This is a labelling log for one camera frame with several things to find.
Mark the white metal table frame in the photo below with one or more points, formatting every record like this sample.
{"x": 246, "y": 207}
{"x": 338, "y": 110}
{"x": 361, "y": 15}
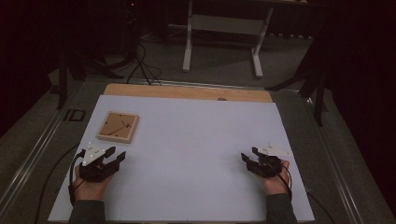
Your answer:
{"x": 224, "y": 25}

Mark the wooden picture frame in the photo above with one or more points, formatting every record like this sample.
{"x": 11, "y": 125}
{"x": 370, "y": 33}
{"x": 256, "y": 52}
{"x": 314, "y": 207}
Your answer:
{"x": 118, "y": 127}

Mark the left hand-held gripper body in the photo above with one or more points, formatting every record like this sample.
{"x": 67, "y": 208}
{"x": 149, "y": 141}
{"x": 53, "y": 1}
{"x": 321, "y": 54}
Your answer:
{"x": 93, "y": 171}

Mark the black stand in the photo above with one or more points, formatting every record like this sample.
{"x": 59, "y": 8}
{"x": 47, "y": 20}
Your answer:
{"x": 319, "y": 90}

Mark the aluminium floor rail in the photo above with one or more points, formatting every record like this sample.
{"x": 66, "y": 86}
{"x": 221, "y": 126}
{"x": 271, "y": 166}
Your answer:
{"x": 336, "y": 174}
{"x": 193, "y": 84}
{"x": 31, "y": 161}

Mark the person's right hand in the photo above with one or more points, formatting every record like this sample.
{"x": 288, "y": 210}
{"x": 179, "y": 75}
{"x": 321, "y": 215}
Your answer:
{"x": 275, "y": 185}

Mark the black equipment rack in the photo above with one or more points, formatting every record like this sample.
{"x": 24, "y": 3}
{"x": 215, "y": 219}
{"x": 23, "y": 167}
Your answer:
{"x": 130, "y": 28}

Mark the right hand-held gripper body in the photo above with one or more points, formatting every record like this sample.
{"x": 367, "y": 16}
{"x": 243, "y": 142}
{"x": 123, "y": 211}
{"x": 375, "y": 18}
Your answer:
{"x": 264, "y": 168}

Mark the black floor socket plate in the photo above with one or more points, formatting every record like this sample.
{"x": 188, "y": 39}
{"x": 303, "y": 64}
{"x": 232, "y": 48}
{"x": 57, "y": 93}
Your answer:
{"x": 74, "y": 115}

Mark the person's left hand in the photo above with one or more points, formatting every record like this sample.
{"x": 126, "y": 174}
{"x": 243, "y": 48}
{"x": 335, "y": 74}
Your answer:
{"x": 90, "y": 189}

